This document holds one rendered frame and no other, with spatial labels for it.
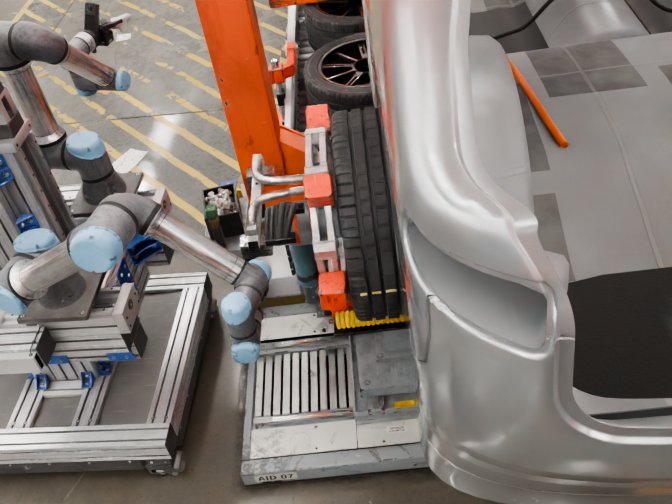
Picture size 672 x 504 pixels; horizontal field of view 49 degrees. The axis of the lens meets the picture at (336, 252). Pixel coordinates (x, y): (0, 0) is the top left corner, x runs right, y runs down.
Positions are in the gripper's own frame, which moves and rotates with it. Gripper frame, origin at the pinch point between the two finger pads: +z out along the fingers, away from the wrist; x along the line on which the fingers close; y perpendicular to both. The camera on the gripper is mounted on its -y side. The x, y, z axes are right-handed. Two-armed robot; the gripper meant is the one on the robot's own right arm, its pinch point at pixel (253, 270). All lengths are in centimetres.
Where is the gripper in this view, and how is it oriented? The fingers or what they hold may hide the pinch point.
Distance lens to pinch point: 226.3
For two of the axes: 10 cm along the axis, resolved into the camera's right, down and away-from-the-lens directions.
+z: -0.3, -6.7, 7.4
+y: -1.3, -7.3, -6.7
